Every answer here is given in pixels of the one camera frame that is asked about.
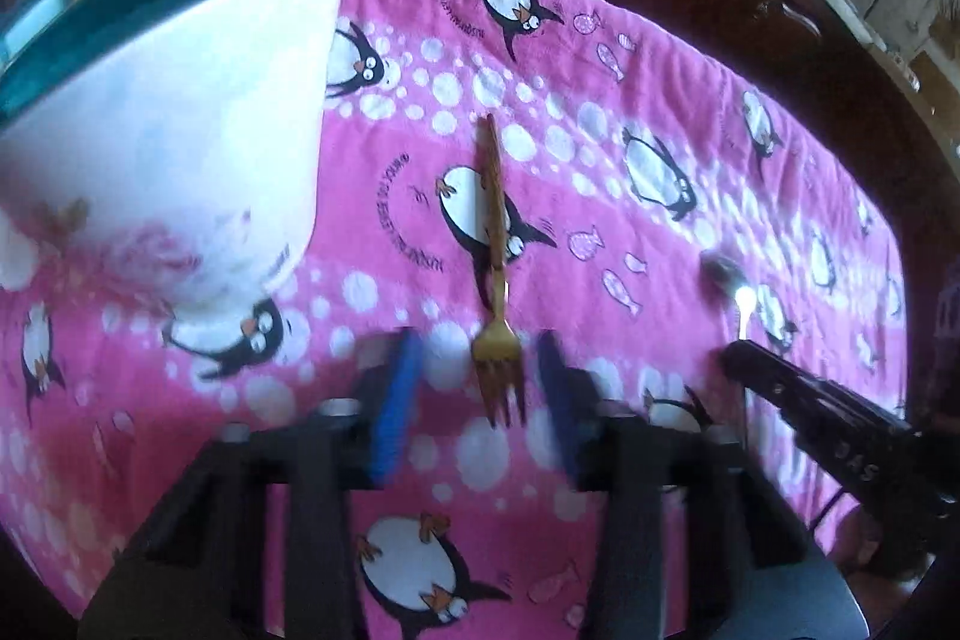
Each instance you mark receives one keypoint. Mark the white cup with teal rim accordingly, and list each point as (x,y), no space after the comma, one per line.
(187,123)

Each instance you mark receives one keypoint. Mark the silver metal spoon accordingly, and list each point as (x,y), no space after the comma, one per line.
(726,276)

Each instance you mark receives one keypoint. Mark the gold metal fork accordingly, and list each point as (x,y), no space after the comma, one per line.
(493,280)

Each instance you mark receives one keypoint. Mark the grey plastic object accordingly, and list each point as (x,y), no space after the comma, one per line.
(817,599)

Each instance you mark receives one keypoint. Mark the pink penguin print blanket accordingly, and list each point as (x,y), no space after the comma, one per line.
(637,108)

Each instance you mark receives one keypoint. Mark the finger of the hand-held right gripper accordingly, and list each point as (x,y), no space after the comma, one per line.
(795,396)

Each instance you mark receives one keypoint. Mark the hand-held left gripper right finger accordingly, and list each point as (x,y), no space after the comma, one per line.
(561,415)

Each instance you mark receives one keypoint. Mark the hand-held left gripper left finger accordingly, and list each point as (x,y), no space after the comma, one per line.
(394,415)

